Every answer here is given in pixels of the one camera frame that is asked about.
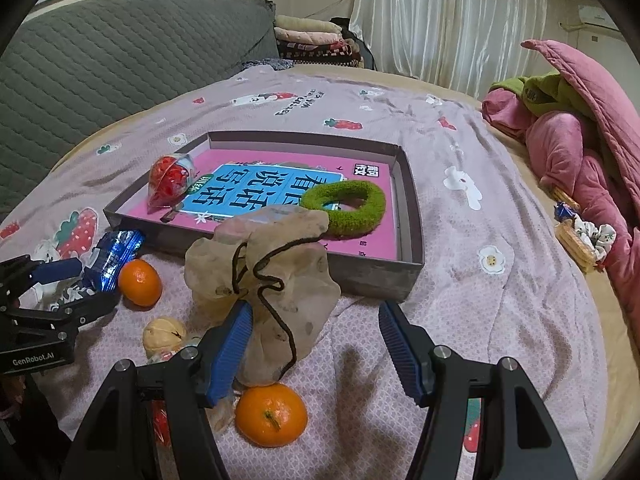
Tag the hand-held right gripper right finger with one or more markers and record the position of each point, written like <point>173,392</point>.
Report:
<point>400,355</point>

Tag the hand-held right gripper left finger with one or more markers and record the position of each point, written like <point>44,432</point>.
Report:
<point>232,350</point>

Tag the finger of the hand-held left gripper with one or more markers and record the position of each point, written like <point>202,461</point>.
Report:
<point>75,312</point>
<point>55,270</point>

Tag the blue snack packet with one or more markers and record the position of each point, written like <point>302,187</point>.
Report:
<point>112,255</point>

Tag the walnut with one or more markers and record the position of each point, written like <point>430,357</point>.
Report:
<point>162,335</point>

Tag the orange mandarin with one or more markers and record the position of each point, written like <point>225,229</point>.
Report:
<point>272,415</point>
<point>140,282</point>

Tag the pink shallow box tray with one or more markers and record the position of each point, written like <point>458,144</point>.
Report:
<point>370,275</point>

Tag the pink strawberry print blanket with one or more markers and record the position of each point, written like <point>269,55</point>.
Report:
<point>500,310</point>

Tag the red ball in clear wrap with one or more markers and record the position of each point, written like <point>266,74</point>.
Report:
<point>167,180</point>

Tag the beige bed sheet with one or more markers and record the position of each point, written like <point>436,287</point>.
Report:
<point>612,340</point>

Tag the grey quilted headboard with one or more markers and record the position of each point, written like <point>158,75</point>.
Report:
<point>100,60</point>

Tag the blue candy wrapper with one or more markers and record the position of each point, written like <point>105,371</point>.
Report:
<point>562,210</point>

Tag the white floral scrunchie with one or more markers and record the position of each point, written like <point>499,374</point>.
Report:
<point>597,235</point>

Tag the pink quilt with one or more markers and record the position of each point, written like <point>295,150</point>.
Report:
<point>565,145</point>

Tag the grey patterned cloth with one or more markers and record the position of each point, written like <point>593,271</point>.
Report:
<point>265,65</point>

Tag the green garment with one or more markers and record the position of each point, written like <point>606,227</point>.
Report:
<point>550,95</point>

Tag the dark checkered folded blanket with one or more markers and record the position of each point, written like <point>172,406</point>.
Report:
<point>320,53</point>

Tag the pink folded blanket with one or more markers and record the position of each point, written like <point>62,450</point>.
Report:
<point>310,38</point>

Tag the black bag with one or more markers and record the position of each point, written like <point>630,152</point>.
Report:
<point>350,27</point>

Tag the beige folded blanket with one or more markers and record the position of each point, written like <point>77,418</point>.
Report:
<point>305,24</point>

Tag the white curtain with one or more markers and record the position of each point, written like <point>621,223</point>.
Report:
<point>450,20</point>

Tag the white air conditioner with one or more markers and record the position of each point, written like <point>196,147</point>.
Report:
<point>597,15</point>

